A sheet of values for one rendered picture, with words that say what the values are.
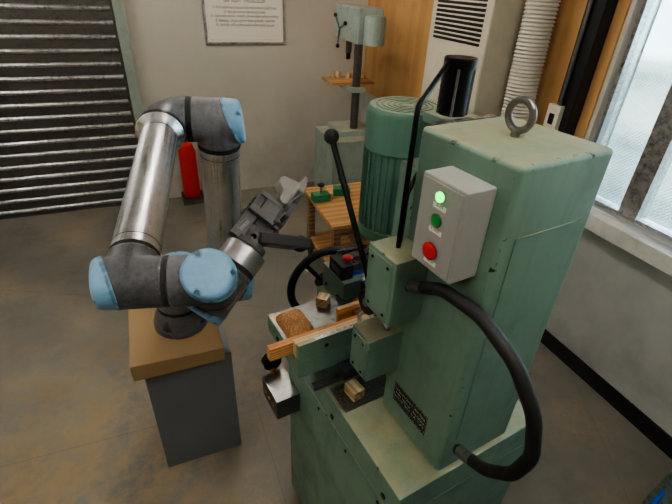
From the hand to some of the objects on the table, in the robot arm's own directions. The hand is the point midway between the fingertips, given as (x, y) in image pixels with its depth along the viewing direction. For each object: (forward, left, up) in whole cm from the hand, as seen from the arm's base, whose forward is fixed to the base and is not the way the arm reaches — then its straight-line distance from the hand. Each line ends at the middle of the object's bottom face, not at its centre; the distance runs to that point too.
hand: (305, 183), depth 100 cm
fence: (+23, -14, -42) cm, 50 cm away
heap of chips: (-1, -1, -43) cm, 43 cm away
